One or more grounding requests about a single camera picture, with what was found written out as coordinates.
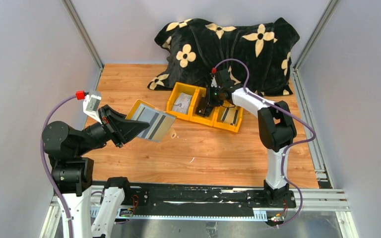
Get black floral blanket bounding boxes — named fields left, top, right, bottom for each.
left=147, top=18, right=300, bottom=97

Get black cards in bin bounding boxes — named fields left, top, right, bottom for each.
left=195, top=106, right=213, bottom=118

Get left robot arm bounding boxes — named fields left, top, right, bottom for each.
left=41, top=105, right=149, bottom=238

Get aluminium frame post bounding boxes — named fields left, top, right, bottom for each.
left=62, top=0, right=104, bottom=71
left=293, top=0, right=340, bottom=71

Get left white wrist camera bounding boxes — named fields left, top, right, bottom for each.
left=83, top=90, right=102, bottom=124

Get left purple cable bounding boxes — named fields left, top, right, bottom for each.
left=39, top=90, right=86, bottom=238

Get gold striped credit card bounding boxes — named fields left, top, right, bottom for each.
left=148, top=114, right=177, bottom=142

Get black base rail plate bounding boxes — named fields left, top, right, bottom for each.
left=122, top=182, right=296, bottom=218

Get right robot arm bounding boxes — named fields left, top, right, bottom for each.
left=196, top=68, right=297, bottom=208

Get yellow three-compartment bin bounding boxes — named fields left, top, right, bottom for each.
left=167, top=82, right=243, bottom=133

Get aluminium frame post right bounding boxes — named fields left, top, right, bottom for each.
left=293, top=0, right=340, bottom=71

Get aluminium frame post left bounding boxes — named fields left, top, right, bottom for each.
left=62, top=0, right=104, bottom=71

